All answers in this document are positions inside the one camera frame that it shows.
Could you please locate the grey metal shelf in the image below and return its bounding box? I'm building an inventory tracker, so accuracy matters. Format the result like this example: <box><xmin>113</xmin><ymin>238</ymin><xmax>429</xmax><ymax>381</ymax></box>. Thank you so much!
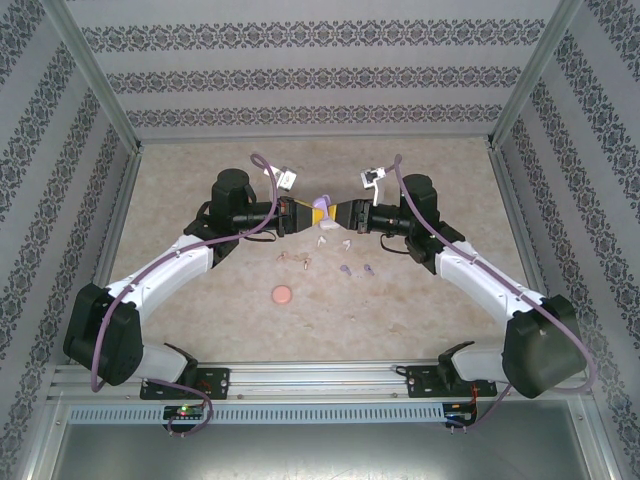
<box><xmin>49</xmin><ymin>424</ymin><xmax>601</xmax><ymax>480</ymax></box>

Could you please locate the aluminium frame rail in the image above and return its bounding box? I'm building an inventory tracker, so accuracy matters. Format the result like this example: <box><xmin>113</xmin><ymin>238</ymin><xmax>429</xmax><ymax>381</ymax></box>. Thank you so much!
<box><xmin>92</xmin><ymin>144</ymin><xmax>146</xmax><ymax>289</ymax></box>
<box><xmin>487</xmin><ymin>142</ymin><xmax>551</xmax><ymax>301</ymax></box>
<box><xmin>137</xmin><ymin>132</ymin><xmax>494</xmax><ymax>146</ymax></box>

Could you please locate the slotted grey cable duct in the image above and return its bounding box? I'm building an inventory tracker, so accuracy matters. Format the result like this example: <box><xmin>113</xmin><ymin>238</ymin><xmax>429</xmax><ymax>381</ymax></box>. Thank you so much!
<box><xmin>67</xmin><ymin>402</ymin><xmax>446</xmax><ymax>424</ymax></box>

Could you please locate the circuit board with green light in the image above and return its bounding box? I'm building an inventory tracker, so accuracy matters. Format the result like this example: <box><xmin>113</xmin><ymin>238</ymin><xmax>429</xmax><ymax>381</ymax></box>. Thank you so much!
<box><xmin>163</xmin><ymin>405</ymin><xmax>209</xmax><ymax>421</ymax></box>

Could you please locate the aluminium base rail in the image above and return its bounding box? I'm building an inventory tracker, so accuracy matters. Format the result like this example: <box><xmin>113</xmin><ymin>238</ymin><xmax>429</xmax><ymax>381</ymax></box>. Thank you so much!
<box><xmin>47</xmin><ymin>362</ymin><xmax>594</xmax><ymax>401</ymax></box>

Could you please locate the aluminium frame post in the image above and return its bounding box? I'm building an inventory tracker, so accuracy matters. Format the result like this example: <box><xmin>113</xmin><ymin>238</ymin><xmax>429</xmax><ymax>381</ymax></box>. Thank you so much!
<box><xmin>39</xmin><ymin>0</ymin><xmax>144</xmax><ymax>154</ymax></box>
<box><xmin>487</xmin><ymin>0</ymin><xmax>586</xmax><ymax>149</ymax></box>

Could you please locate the thin black right gripper cable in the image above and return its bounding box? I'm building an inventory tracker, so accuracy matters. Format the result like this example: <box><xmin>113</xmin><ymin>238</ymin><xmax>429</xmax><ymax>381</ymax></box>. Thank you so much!
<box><xmin>378</xmin><ymin>234</ymin><xmax>416</xmax><ymax>256</ymax></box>

